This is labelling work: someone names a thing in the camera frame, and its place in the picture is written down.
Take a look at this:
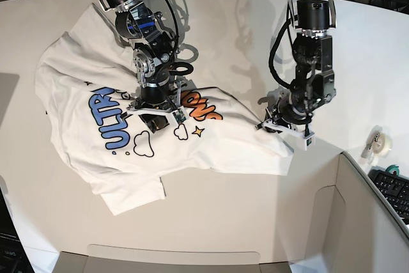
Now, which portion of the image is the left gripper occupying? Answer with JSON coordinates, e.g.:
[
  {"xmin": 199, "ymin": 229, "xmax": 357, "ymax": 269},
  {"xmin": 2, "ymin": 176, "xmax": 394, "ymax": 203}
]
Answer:
[{"xmin": 255, "ymin": 93, "xmax": 315, "ymax": 151}]

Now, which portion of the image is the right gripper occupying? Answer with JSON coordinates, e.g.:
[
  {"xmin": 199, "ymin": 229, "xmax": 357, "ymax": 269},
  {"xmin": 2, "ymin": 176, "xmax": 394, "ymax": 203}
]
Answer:
[{"xmin": 120, "ymin": 79, "xmax": 187, "ymax": 133}]

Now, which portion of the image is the white printed t-shirt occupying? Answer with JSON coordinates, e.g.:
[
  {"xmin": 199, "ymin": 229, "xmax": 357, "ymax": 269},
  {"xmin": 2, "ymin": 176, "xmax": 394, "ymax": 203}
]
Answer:
[{"xmin": 35, "ymin": 5, "xmax": 293, "ymax": 215}]

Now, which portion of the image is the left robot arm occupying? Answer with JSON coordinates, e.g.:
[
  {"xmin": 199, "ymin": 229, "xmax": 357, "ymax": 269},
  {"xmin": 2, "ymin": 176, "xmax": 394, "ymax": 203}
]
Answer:
[{"xmin": 256, "ymin": 0, "xmax": 336, "ymax": 150}]

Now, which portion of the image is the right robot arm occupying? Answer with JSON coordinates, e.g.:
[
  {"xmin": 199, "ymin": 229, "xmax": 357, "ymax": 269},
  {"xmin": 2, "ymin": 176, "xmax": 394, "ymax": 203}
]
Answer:
[{"xmin": 98, "ymin": 0, "xmax": 194, "ymax": 133}]

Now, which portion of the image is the clear tape roll dispenser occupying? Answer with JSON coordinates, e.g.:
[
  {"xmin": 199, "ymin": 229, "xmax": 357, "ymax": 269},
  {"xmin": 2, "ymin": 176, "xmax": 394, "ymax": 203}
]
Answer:
[{"xmin": 360, "ymin": 125, "xmax": 393, "ymax": 166}]

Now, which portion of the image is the grey cardboard box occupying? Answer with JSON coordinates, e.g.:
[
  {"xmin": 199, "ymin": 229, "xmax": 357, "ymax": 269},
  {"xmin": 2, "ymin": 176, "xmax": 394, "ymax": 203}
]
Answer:
[{"xmin": 54, "ymin": 153, "xmax": 408, "ymax": 272}]

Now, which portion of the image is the green tape roll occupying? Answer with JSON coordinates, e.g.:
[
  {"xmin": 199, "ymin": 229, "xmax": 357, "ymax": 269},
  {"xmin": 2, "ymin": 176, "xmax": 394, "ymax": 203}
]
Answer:
[{"xmin": 385, "ymin": 164, "xmax": 399, "ymax": 176}]

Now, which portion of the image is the black computer keyboard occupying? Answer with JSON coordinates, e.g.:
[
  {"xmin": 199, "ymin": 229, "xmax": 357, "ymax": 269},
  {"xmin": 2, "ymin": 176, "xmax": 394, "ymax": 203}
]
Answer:
[{"xmin": 368, "ymin": 169, "xmax": 408, "ymax": 226}]

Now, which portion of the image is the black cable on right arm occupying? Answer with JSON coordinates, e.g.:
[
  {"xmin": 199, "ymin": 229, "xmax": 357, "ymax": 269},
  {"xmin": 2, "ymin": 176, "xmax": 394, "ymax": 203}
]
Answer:
[{"xmin": 150, "ymin": 0, "xmax": 196, "ymax": 79}]

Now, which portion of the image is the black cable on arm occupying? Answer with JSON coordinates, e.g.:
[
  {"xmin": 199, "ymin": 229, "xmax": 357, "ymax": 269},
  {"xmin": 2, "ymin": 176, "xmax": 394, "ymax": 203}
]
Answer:
[
  {"xmin": 267, "ymin": 13, "xmax": 298, "ymax": 90},
  {"xmin": 150, "ymin": 0, "xmax": 196, "ymax": 79}
]

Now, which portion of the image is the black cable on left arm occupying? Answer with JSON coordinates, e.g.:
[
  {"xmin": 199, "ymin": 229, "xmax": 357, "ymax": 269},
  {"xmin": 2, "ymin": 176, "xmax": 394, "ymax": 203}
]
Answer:
[{"xmin": 267, "ymin": 13, "xmax": 298, "ymax": 90}]

